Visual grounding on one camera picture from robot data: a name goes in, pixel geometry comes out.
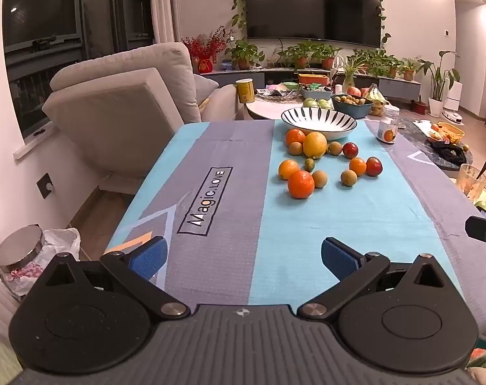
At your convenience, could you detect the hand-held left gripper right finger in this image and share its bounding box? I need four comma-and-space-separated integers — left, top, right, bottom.
297, 236, 448, 322

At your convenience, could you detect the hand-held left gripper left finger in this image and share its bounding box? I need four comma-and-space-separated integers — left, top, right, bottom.
42, 236, 191, 322

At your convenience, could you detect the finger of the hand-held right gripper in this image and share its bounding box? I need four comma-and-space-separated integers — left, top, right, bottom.
465, 216, 486, 270

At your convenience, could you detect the large orange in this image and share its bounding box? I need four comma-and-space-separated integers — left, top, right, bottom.
288, 170, 315, 200

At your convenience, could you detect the large yellow lemon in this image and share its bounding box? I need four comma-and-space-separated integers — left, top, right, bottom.
303, 132, 328, 158

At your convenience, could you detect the white striped bowl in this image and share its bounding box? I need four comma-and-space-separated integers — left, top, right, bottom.
281, 107, 358, 141

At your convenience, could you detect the blue grey printed tablecloth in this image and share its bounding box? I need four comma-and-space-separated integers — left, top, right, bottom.
102, 119, 486, 338

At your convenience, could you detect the glass mug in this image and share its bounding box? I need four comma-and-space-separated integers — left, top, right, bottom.
456, 163, 486, 203

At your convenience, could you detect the black cloth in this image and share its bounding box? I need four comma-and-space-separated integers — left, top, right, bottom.
429, 141, 467, 160

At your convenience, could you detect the orange plastic basket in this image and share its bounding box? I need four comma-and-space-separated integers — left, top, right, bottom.
437, 121, 466, 145

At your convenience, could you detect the white paper sheet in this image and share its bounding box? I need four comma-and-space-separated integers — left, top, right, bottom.
413, 120, 440, 141

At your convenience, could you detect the dark marble round table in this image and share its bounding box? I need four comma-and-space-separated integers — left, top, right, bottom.
397, 116, 474, 177

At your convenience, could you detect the tall plant in white pot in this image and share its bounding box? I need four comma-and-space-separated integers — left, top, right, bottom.
417, 50, 460, 119

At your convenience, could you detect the glass jar with metal lid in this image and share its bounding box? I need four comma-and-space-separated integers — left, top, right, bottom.
0, 225, 45, 289

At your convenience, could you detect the white robot vacuum dock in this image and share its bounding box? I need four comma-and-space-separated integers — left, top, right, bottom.
443, 81, 465, 123

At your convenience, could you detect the supplement jar with white lid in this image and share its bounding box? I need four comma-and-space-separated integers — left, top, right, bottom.
377, 104, 401, 145

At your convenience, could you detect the teal bowl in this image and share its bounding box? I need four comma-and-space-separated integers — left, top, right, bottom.
331, 94, 374, 119

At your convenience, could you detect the beige sofa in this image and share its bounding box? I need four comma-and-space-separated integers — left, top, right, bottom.
41, 42, 243, 193

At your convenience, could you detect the tray of green apples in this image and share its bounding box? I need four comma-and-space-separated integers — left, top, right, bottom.
303, 97, 334, 110

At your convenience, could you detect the pile of longans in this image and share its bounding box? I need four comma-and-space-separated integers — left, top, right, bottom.
333, 94, 367, 106

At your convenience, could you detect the grey television cabinet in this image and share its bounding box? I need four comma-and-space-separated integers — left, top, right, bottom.
199, 66, 422, 101

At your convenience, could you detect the white round coffee table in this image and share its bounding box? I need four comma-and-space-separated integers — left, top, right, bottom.
245, 88, 392, 121

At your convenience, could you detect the teal snack basket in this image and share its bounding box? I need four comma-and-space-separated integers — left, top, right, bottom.
299, 84, 332, 101

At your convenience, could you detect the bunch of bananas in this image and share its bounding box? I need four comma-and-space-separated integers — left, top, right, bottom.
361, 84, 388, 104

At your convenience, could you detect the green potted plant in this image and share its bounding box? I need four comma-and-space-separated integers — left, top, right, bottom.
227, 39, 264, 71
373, 52, 404, 79
277, 42, 320, 70
399, 58, 422, 81
311, 42, 343, 71
353, 48, 382, 73

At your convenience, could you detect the grey cushion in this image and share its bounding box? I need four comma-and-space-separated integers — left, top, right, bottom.
192, 73, 219, 103

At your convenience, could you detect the glass vase with plant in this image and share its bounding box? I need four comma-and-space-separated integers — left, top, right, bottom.
339, 54, 368, 93

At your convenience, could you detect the orange box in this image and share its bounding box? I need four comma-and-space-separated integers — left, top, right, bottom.
298, 73, 330, 87

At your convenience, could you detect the yellow tin can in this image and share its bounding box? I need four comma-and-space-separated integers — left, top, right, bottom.
235, 79, 254, 105

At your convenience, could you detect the red berry plant red pot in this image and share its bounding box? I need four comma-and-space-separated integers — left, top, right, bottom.
182, 26, 237, 74

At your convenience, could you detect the white curtain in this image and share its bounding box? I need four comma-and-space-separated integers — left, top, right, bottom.
149, 0, 183, 45

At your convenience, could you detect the dark framed window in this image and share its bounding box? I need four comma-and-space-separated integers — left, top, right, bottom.
2, 0, 155, 137

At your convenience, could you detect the dark wall socket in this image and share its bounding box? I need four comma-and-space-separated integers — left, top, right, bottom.
36, 173, 56, 199

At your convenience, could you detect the wall television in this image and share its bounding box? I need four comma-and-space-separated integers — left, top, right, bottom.
246, 0, 382, 49

